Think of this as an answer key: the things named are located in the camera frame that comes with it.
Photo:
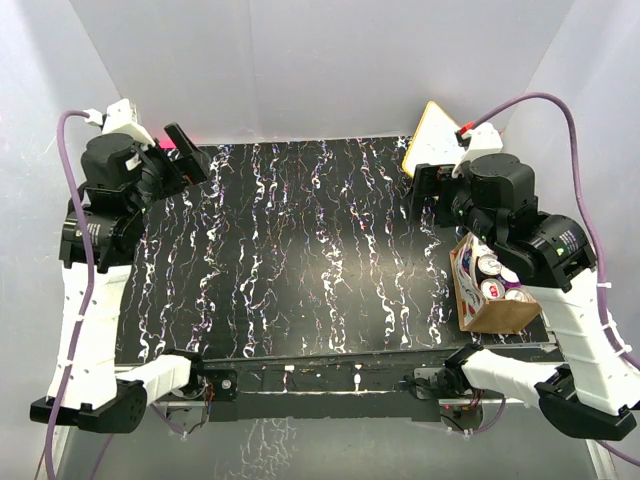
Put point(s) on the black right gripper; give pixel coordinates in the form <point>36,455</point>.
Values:
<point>429,181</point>

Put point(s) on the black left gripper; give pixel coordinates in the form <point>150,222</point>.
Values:
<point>192,161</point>

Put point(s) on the purple Fanta grape can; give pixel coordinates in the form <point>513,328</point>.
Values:
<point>488,265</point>

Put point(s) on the red-tab silver top can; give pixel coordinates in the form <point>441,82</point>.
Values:
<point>518,294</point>

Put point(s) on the watermelon print canvas bag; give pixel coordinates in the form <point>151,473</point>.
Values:
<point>477,314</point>

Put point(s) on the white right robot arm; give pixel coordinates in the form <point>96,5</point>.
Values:
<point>594,393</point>

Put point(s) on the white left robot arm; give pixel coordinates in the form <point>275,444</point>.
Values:
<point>126,172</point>

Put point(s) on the pink tape strip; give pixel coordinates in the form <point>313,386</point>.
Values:
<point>165,144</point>

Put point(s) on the small whiteboard wooden frame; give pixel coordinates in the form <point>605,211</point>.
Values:
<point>434,142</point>

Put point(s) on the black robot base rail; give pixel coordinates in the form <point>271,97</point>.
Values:
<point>345,386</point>

